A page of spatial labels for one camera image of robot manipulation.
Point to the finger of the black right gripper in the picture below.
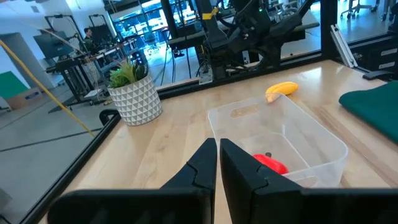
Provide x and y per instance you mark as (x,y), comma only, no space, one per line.
(276,56)
(265,56)

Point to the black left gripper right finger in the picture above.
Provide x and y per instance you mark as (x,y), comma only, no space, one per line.
(242,186)

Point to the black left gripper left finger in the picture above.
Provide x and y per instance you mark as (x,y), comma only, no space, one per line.
(199,174)

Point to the yellow toy banana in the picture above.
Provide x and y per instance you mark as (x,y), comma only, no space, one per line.
(284,88)

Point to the red toy apple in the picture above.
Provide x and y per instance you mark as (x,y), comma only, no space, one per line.
(273,165)

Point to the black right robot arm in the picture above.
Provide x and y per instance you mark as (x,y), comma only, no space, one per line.
(248,15)

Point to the yellow tape strip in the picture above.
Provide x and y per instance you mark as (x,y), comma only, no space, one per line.
(211,14)

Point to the silver aluminium extrusion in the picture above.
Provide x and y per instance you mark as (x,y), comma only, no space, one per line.
(343,46)

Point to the clear plastic container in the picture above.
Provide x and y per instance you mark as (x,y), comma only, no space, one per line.
(311,130)

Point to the potted plant triangle-pattern pot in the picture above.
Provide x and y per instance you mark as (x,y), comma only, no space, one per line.
(136,102)

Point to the black drawer cabinet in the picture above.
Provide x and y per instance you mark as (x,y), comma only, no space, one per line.
(373,57)

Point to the dark green folded cloth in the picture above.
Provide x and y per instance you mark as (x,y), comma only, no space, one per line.
(373,109)

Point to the black standing desk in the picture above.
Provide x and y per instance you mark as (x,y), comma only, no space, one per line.
(71,63)

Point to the person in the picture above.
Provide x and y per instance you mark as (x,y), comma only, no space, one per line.
(88,40)

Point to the brown cardboard box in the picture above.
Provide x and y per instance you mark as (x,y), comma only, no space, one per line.
(23,99)

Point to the black desk monitor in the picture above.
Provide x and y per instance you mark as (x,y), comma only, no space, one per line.
(53,45)

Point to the green panel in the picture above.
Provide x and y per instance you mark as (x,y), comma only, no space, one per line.
(11,85)

